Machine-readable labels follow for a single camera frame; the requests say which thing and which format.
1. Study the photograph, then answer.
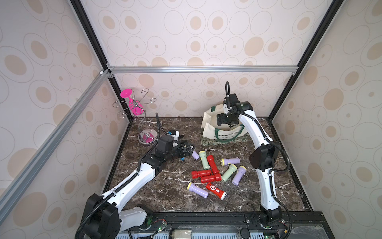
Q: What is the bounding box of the purple flashlight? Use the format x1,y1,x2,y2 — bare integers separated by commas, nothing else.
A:
187,182,209,198
192,150,200,160
232,166,247,186

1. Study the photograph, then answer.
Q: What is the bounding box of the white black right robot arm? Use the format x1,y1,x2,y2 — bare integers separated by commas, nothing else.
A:
216,81,290,228

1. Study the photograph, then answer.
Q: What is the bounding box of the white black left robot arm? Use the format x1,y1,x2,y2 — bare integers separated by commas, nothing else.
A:
74,130,196,239

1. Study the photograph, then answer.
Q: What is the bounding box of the cream green tote bag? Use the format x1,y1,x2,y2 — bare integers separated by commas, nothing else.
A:
201,104,250,146

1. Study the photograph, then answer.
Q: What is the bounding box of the green flashlight upper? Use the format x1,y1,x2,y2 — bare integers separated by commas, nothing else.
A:
199,150,210,170

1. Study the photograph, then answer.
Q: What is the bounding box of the green flashlight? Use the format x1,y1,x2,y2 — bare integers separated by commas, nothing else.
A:
199,150,210,170
221,164,237,182

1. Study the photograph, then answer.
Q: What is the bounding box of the red flashlight middle horizontal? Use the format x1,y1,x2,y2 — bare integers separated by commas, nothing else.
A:
192,169,212,179

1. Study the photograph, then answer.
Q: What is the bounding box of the red flashlight horizontal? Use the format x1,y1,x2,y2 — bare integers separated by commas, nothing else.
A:
201,173,222,183
192,169,212,179

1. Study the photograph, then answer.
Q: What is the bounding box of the red flashlight upper right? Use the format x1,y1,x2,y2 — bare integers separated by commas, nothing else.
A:
207,155,219,174

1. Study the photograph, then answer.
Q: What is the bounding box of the purple flashlight bottom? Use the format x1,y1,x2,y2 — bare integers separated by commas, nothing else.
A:
187,182,209,198

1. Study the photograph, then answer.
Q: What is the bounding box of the purple flashlight right horizontal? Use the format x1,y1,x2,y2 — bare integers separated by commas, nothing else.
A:
220,157,240,166

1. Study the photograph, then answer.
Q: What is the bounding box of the red flashlight lower horizontal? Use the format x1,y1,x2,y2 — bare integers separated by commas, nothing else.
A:
201,173,222,183

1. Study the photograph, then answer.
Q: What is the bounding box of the green flashlight right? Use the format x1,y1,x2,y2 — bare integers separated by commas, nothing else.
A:
221,164,237,182

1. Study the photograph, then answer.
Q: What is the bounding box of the red flashlight with logo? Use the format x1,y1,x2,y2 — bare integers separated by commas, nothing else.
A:
206,182,227,200

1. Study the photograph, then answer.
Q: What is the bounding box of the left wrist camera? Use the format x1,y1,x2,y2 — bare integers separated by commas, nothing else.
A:
168,129,180,140

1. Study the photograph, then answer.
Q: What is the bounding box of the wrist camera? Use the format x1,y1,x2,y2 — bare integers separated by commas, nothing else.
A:
224,94,240,109
168,129,180,140

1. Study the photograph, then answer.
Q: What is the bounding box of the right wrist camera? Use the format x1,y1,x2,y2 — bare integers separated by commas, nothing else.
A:
224,94,240,109

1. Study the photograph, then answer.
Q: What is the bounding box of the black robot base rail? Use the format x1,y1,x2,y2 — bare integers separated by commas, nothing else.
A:
77,210,335,239

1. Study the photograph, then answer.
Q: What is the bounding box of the aluminium frame rail back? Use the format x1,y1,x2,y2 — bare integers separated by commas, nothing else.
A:
101,65,298,75

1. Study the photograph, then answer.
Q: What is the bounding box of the aluminium frame rail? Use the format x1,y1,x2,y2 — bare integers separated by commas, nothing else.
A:
101,65,298,75
1,69,110,223

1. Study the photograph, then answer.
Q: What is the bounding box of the aluminium frame rail left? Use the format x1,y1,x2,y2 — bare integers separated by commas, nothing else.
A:
1,69,110,223

